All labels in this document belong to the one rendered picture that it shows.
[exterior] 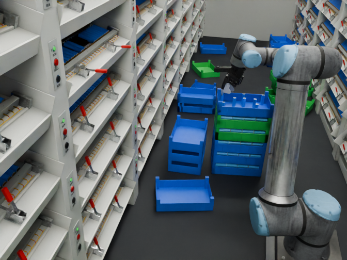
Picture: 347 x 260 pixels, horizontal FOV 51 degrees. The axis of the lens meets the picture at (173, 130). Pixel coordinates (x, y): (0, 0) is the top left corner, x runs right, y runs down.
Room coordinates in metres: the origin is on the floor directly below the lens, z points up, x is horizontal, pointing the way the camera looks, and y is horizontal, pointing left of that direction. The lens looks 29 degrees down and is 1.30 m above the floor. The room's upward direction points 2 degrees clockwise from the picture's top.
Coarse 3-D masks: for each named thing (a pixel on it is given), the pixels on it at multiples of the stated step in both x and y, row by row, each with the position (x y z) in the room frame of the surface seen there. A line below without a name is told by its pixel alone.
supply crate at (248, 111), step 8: (216, 96) 2.00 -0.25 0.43; (224, 96) 2.00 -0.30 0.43; (232, 96) 2.00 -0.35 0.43; (240, 96) 1.99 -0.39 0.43; (248, 96) 1.99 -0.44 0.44; (256, 96) 1.99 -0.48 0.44; (264, 96) 1.97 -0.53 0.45; (216, 104) 1.94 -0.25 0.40; (240, 104) 1.95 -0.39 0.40; (248, 104) 1.95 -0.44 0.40; (264, 104) 1.96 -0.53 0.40; (272, 104) 1.80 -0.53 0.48; (224, 112) 1.80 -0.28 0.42; (232, 112) 1.80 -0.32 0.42; (240, 112) 1.80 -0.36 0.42; (248, 112) 1.80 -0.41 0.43; (256, 112) 1.80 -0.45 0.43; (264, 112) 1.79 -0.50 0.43; (272, 112) 1.79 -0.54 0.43
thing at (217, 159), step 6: (216, 156) 1.80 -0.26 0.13; (222, 156) 1.80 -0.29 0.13; (228, 156) 1.80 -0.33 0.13; (234, 156) 1.80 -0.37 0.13; (240, 156) 1.80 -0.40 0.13; (264, 156) 1.79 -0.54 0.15; (216, 162) 1.80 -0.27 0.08; (222, 162) 1.80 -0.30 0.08; (228, 162) 1.80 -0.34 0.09; (234, 162) 1.80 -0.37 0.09; (240, 162) 1.80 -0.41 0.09; (246, 162) 1.80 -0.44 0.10; (252, 162) 1.79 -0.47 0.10; (258, 162) 1.79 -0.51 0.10
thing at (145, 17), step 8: (136, 0) 2.07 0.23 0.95; (144, 0) 2.13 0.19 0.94; (152, 0) 2.17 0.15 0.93; (160, 0) 2.18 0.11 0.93; (136, 8) 1.74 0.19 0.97; (144, 8) 2.02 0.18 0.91; (152, 8) 2.02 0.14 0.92; (160, 8) 2.16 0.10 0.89; (136, 16) 1.85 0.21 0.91; (144, 16) 1.90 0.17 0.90; (152, 16) 1.95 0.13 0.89; (160, 16) 2.16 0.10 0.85; (136, 24) 1.58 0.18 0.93; (144, 24) 1.76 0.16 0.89; (136, 32) 1.58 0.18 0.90
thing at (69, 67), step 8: (112, 32) 1.43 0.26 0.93; (104, 40) 1.33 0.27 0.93; (112, 40) 1.39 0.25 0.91; (88, 48) 1.20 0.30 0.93; (96, 48) 1.24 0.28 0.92; (80, 56) 1.12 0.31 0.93; (88, 56) 1.18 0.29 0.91; (96, 56) 1.20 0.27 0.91; (72, 64) 1.05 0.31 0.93; (72, 72) 1.02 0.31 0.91
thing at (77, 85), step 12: (96, 24) 1.51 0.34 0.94; (108, 24) 1.50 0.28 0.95; (120, 24) 1.49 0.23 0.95; (72, 36) 1.32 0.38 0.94; (120, 36) 1.49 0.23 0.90; (120, 48) 1.36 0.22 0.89; (96, 60) 1.19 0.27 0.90; (108, 60) 1.22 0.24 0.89; (72, 84) 0.98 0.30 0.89; (84, 84) 1.01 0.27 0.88; (72, 96) 0.93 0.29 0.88
